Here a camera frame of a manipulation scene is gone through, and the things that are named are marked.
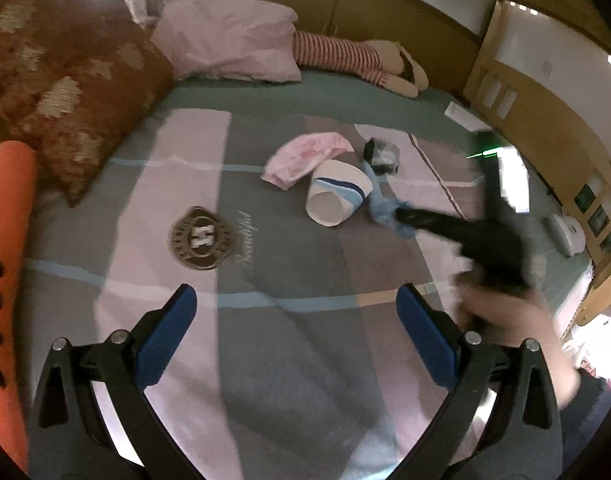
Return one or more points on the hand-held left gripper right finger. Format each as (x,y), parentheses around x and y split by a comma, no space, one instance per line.
(428,340)

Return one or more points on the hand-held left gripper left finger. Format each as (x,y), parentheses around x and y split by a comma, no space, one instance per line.
(168,335)

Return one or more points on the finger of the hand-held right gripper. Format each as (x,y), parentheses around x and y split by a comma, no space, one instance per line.
(430,220)

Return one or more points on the person's right forearm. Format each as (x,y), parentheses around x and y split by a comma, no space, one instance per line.
(580,410)

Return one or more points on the person's right hand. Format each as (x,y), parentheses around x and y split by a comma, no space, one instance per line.
(505,315)

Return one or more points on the white oval device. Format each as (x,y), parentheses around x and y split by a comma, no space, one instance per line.
(565,235)

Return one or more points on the dark grey rolled sock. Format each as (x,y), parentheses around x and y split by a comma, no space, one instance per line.
(383,155)

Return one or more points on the white plastic bag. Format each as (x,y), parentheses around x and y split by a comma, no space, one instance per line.
(578,310)

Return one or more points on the white blue-striped paper cup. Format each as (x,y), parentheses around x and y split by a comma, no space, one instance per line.
(335,185)

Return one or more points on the white paper card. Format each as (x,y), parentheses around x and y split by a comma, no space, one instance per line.
(465,117)

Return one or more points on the pink plaid blanket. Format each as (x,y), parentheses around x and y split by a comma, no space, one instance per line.
(285,310)

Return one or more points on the pink plastic bag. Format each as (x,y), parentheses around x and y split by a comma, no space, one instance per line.
(305,155)

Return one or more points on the green bed sheet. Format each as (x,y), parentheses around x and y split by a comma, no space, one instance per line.
(310,95)

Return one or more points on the striped plush doll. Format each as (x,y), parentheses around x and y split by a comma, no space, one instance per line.
(335,52)

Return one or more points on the pink pillow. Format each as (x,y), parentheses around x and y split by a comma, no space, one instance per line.
(225,35)

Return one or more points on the brown floral cushion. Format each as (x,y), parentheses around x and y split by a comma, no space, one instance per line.
(70,75)

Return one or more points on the white hanging cloth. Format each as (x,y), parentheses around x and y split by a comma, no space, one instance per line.
(143,0)

